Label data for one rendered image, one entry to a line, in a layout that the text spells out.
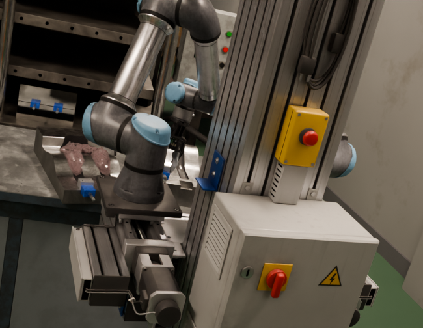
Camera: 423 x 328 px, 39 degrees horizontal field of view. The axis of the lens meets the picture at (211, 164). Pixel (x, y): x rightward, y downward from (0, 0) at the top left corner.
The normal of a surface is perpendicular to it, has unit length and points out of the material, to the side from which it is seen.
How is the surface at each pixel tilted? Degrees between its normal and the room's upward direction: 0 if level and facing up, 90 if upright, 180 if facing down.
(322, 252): 90
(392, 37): 90
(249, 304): 90
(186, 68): 90
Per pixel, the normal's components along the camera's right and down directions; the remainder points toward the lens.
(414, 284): -0.93, -0.10
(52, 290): 0.17, 0.37
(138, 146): -0.40, 0.22
